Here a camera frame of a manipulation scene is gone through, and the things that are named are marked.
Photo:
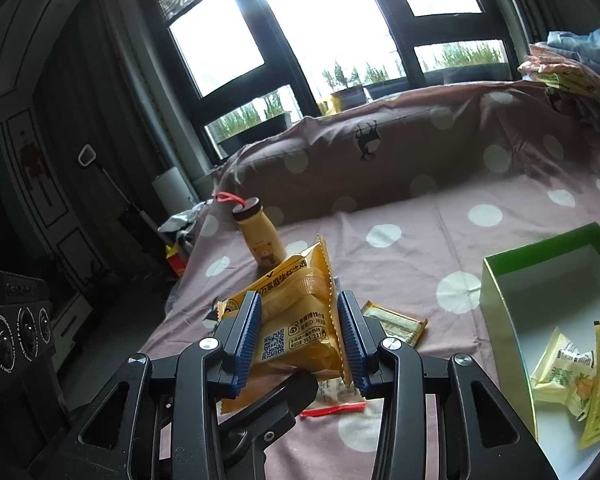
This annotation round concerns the round plant pot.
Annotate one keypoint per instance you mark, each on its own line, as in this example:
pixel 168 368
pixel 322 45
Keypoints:
pixel 350 95

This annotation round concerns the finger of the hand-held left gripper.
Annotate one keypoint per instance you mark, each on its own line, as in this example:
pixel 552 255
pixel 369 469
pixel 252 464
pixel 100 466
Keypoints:
pixel 275 410

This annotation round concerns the pale yellow leaf-print packet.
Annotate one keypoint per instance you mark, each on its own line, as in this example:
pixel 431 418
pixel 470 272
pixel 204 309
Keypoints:
pixel 560 365

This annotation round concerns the stick vacuum cleaner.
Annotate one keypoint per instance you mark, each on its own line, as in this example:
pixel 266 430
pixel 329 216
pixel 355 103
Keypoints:
pixel 86 155

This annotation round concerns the dark rectangular planter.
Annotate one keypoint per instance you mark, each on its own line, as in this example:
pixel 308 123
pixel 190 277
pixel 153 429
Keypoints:
pixel 260 127

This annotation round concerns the yellow bear-print bottle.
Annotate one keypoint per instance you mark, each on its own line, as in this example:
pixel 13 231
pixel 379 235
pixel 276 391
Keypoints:
pixel 262 240

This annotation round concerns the dark panelled wardrobe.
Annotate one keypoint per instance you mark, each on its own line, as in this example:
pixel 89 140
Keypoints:
pixel 45 160

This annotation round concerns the yellow-edged snack bar packet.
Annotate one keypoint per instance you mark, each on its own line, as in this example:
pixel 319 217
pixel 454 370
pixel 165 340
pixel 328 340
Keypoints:
pixel 397 325

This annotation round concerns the yellow and red object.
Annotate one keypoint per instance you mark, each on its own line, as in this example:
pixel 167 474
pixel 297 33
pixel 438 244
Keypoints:
pixel 175 260

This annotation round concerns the pink dotted pillow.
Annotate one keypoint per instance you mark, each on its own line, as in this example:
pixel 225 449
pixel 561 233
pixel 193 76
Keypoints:
pixel 380 170

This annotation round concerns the green cardboard box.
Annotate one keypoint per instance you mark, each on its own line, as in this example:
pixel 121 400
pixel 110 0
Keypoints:
pixel 505 335

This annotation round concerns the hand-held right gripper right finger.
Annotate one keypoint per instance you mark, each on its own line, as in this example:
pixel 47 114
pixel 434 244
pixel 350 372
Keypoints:
pixel 352 345

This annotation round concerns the pile of folded clothes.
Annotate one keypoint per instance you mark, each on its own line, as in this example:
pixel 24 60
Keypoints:
pixel 570 75

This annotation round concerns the grey plastic bag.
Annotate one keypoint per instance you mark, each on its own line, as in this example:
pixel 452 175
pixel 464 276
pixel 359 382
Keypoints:
pixel 180 220

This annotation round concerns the white cylinder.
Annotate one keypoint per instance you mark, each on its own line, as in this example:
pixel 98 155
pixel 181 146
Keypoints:
pixel 172 190

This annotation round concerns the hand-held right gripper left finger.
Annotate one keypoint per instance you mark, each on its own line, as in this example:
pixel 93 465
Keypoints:
pixel 247 345

